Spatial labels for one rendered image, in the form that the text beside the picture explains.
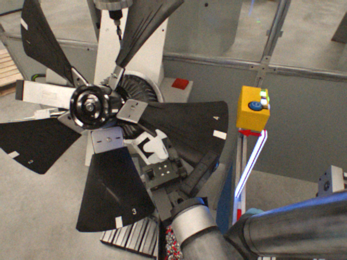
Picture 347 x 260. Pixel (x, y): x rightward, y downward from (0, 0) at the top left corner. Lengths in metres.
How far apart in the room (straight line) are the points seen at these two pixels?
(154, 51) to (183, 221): 0.62
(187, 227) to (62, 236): 1.49
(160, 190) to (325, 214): 0.27
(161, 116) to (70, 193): 1.47
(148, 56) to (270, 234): 0.67
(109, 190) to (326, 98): 1.22
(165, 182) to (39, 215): 1.61
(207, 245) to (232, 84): 1.06
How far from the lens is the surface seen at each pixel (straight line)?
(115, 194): 0.66
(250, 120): 0.83
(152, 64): 0.82
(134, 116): 0.57
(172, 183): 0.44
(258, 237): 0.44
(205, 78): 1.31
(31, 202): 2.05
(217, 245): 0.38
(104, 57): 0.90
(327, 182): 0.85
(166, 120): 0.56
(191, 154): 0.52
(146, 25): 0.58
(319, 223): 0.32
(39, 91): 0.90
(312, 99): 1.43
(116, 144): 0.65
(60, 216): 1.88
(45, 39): 0.72
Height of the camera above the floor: 1.58
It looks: 46 degrees down
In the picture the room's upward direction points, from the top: straight up
